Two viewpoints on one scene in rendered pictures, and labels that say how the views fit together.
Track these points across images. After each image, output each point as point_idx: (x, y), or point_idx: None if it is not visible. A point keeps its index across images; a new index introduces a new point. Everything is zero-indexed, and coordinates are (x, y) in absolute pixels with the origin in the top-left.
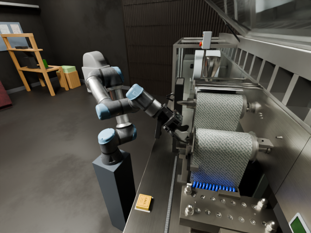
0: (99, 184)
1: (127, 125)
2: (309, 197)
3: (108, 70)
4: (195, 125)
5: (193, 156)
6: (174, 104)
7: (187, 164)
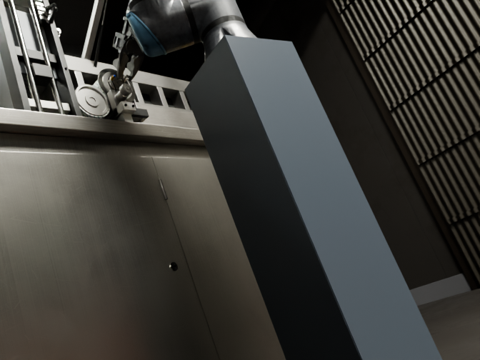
0: (334, 133)
1: (141, 6)
2: None
3: None
4: (103, 69)
5: (134, 101)
6: (56, 30)
7: (143, 109)
